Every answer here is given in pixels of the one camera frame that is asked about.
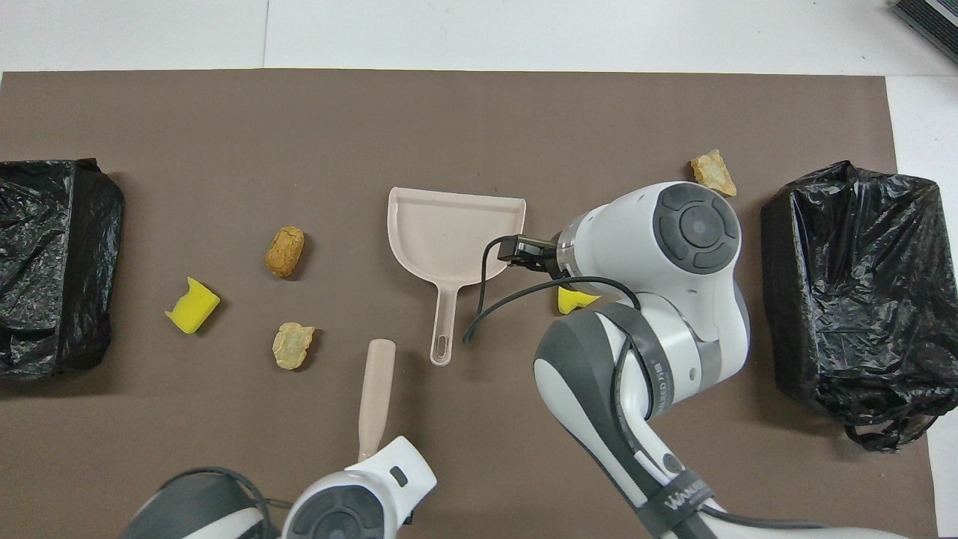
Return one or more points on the orange brown bread roll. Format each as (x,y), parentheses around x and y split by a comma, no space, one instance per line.
(285,252)

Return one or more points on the dark grey ribbed device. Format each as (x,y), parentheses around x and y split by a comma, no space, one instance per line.
(932,19)

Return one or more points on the brown table mat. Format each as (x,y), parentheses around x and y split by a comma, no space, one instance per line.
(224,112)

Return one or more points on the large pale yellow bread chunk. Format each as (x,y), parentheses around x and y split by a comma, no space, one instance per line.
(712,173)

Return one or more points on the open black bag lined bin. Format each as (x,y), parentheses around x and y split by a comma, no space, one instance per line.
(861,299)

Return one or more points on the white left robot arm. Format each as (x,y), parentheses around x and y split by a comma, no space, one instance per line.
(352,509)

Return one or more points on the yellow sponge piece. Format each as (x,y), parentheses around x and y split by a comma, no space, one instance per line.
(191,305)
(572,301)

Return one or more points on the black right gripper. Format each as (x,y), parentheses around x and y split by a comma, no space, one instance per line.
(552,258)

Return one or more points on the pale beige round bread chunk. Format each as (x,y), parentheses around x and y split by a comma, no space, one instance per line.
(293,346)

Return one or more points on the closed black bag covered bin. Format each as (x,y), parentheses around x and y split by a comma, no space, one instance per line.
(45,262)

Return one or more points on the beige plastic dustpan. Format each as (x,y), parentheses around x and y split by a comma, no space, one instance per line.
(449,232)

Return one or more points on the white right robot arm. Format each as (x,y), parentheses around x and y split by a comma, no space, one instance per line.
(673,337)

